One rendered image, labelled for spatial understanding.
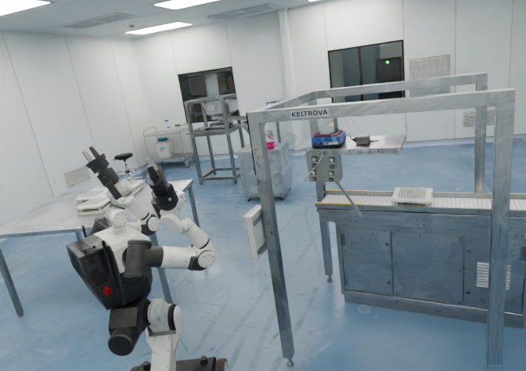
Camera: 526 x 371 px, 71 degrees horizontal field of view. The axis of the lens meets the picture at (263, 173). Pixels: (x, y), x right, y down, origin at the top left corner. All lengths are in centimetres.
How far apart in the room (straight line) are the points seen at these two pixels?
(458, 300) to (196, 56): 698
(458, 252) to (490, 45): 546
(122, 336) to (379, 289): 187
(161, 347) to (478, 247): 201
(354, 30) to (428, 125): 228
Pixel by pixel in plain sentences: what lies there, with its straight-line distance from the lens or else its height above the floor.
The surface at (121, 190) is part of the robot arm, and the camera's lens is 204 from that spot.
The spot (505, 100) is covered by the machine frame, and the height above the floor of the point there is 159.
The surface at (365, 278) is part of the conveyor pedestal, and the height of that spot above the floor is 24.
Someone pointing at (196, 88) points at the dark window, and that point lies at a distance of 849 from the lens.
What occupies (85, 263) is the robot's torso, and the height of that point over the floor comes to 117.
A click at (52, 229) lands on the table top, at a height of 82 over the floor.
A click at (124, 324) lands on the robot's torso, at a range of 184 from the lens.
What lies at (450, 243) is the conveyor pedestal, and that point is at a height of 58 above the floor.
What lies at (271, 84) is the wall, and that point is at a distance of 785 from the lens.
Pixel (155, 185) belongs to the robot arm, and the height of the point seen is 148.
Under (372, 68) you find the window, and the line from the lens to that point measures 755.
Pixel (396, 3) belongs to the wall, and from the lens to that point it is 759.
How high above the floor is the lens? 182
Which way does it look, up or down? 16 degrees down
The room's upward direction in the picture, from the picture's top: 8 degrees counter-clockwise
